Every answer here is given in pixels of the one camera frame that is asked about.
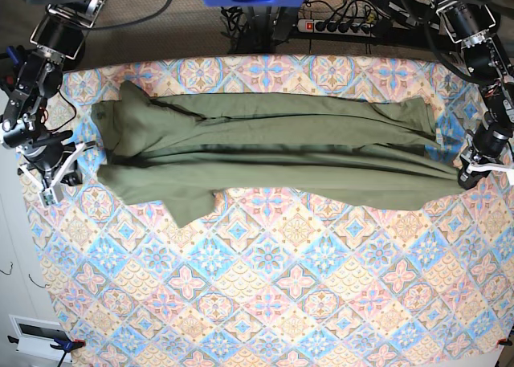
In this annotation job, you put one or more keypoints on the white power strip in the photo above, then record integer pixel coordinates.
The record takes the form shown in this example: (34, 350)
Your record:
(316, 26)

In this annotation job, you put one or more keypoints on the blue red clamp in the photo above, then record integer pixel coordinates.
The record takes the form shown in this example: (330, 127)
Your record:
(66, 346)
(10, 64)

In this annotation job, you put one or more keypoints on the patterned tablecloth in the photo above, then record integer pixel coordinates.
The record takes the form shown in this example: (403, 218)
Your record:
(277, 277)

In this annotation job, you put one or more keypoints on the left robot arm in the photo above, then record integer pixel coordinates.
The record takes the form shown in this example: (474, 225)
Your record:
(472, 26)

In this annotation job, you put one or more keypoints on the olive green t-shirt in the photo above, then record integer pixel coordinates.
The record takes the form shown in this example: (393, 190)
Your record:
(181, 150)

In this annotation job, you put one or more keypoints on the blue red clamp upper left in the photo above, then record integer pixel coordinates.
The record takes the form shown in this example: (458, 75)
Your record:
(10, 64)

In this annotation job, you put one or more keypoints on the white floor outlet box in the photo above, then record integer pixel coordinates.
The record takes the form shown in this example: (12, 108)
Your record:
(34, 337)

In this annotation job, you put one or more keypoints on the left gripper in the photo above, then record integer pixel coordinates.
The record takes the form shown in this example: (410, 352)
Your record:
(476, 166)

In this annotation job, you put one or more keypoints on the red clamp lower right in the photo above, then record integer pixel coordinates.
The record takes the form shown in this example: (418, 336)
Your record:
(505, 342)

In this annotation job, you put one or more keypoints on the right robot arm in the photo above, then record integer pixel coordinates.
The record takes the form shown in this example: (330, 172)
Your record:
(38, 74)

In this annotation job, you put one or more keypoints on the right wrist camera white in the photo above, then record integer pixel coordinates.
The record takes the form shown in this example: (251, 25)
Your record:
(51, 196)

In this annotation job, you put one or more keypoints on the blue red clamp lower left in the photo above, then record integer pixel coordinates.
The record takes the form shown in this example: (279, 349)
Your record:
(66, 346)

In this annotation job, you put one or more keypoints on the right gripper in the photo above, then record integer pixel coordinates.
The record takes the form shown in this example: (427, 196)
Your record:
(54, 164)

